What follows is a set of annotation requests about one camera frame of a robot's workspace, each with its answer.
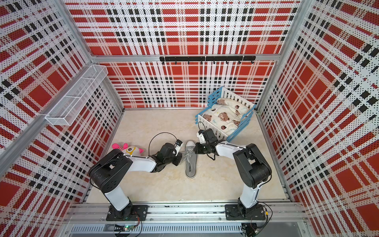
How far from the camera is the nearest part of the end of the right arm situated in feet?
2.35

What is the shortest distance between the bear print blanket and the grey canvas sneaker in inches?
9.1

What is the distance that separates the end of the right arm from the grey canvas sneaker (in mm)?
85

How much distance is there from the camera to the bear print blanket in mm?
999

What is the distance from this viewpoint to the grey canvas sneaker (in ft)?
2.78
